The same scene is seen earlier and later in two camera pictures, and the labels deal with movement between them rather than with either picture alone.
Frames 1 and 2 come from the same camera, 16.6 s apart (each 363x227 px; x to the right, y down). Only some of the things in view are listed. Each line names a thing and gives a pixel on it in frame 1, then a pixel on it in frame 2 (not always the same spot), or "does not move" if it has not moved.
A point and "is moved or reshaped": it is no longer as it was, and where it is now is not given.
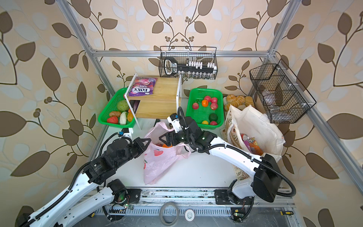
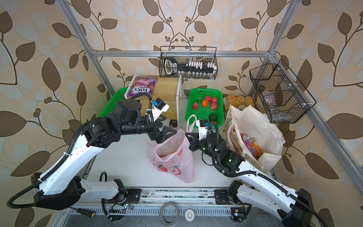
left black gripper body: (134, 150) -> (137, 126)
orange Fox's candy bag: (253, 146) does not move
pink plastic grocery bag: (159, 156) is moved or reshaped
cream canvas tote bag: (251, 131) does not move
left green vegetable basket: (112, 107) does not move
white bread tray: (241, 101) does not move
